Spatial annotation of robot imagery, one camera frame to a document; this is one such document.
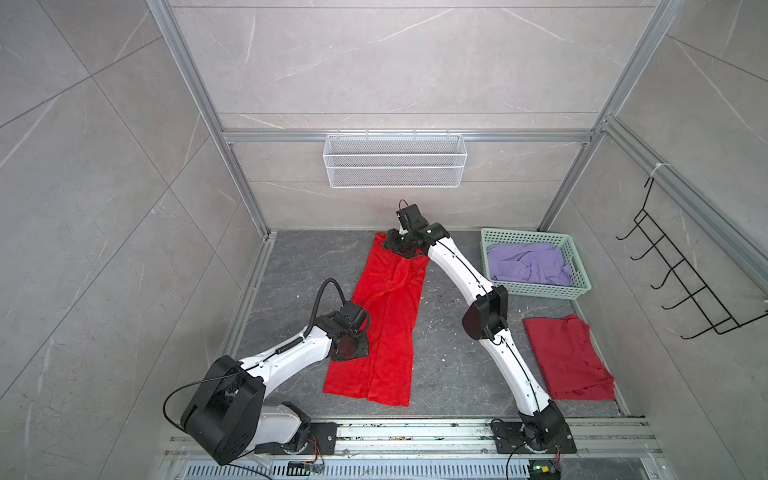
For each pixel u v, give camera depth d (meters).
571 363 0.84
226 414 0.41
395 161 1.01
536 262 1.09
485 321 0.63
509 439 0.73
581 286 0.98
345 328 0.64
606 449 0.74
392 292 1.03
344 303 0.80
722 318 0.58
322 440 0.73
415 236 0.76
